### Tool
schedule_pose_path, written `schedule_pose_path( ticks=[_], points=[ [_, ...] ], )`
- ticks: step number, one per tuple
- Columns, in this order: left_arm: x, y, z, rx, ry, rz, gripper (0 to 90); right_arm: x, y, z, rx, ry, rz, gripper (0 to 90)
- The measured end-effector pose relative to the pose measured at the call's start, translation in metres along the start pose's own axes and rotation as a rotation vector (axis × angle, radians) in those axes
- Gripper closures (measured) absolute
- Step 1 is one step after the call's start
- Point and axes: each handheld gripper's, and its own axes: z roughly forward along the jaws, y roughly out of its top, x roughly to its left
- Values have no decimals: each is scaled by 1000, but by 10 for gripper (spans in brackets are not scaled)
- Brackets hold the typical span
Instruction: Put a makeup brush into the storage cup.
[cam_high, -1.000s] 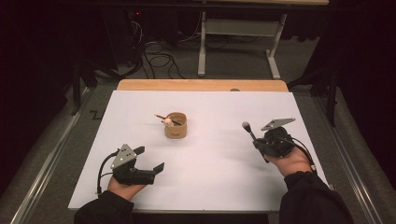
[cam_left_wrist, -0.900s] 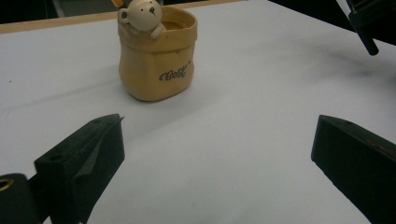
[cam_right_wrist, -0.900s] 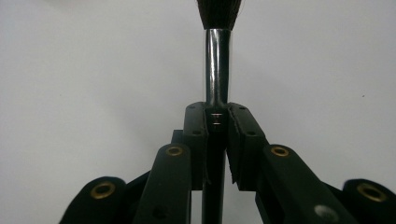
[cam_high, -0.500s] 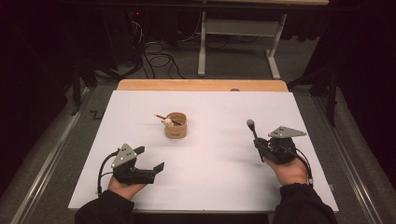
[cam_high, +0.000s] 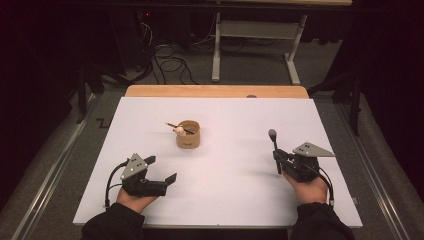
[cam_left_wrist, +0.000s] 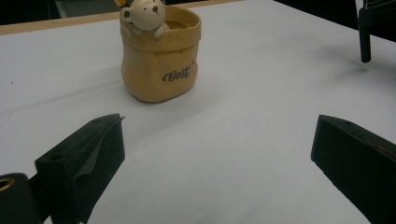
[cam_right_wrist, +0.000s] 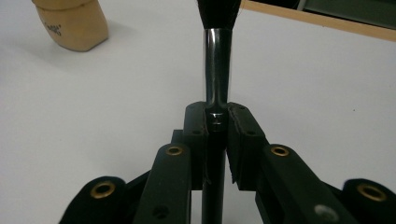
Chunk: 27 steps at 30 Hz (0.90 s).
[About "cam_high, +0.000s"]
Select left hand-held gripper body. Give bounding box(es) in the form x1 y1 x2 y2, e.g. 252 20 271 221
119 153 167 198

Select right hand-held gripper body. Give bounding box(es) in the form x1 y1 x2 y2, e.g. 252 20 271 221
282 141 335 183

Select black handled makeup brush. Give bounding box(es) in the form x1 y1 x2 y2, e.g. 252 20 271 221
267 128 283 175

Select wooden pen holder with figure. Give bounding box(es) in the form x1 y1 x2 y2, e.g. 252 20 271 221
172 119 202 150

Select thin dark pencil brush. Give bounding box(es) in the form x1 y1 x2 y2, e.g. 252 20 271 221
164 122 196 136

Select person's left hand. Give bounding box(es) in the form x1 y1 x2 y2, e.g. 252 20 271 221
115 188 158 214

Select person's right hand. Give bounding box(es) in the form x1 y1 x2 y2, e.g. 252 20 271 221
283 171 329 205

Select white board sheet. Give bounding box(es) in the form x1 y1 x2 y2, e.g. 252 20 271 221
72 96 364 230

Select black metal stand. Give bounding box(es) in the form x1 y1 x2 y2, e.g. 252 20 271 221
75 63 105 125
308 71 363 137

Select left hand-held gripper black cable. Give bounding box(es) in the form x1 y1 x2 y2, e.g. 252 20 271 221
104 159 130 209

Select hand-held gripper black cable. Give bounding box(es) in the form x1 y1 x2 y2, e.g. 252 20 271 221
104 159 130 209
304 163 336 206

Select right hand-held gripper black cable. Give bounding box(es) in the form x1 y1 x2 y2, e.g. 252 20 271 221
304 163 336 206

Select metal floor rail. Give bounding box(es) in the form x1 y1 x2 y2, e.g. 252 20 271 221
335 103 412 240
13 94 98 240

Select black floor cables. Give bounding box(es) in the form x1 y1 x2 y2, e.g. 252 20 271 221
138 13 201 86

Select white metal desk frame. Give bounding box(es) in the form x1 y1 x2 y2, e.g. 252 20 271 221
211 12 308 86

